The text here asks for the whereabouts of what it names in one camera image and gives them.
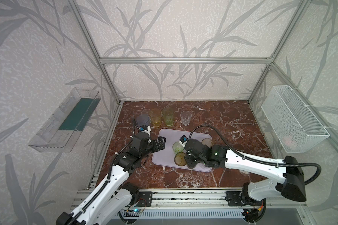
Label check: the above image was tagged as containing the tall green plastic cup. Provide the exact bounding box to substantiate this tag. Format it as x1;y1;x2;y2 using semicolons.
161;107;174;127

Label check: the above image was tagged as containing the clear plastic wall bin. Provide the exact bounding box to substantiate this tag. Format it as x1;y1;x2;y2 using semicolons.
28;88;101;153

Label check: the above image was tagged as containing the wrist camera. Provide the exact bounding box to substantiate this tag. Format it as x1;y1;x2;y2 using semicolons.
179;135;188;146
138;125;151;138

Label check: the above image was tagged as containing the small green cup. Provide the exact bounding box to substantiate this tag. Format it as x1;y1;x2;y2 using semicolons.
172;142;184;153

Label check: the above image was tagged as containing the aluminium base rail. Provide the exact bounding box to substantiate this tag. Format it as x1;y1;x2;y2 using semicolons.
70;188;307;211

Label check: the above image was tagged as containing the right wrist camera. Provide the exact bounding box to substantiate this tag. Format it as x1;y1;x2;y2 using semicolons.
179;135;188;146

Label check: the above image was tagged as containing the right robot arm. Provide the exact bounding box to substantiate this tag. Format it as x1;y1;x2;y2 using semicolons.
179;124;322;202

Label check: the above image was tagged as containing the lavender plastic tray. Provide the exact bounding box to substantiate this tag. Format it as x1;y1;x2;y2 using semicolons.
152;128;212;172

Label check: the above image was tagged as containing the clear faceted cup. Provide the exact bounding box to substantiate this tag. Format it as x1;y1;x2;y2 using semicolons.
180;111;192;126

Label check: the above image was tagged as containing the small yellow cup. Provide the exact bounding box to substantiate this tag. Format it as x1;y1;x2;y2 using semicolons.
201;138;214;148

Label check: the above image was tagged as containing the tall yellow plastic cup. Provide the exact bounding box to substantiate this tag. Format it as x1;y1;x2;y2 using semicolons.
150;109;162;128

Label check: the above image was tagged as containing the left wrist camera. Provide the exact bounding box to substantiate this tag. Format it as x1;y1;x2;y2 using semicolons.
138;125;151;138

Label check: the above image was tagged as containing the tall blue frosted cup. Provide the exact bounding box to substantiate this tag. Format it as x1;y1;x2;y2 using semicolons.
136;114;150;127

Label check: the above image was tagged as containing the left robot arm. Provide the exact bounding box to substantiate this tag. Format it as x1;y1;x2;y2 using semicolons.
56;125;166;225

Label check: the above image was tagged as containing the white wire basket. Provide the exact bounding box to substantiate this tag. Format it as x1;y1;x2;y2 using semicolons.
262;85;330;154

